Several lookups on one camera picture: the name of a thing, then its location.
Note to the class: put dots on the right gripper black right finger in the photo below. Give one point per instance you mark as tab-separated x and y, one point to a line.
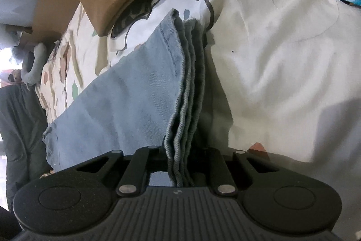
211	171

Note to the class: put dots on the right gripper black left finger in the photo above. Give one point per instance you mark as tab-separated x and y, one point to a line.
143	163

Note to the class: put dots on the light blue denim shorts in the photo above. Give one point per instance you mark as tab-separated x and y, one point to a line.
153	96

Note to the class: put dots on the white patterned bed sheet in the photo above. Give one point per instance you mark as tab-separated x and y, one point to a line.
78	59

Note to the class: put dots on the dark grey garment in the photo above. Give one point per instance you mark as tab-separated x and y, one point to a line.
23	122

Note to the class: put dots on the white graphic t-shirt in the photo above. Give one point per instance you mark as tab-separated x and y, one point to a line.
282	73

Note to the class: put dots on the grey plush toy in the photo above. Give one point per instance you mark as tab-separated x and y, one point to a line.
33	64

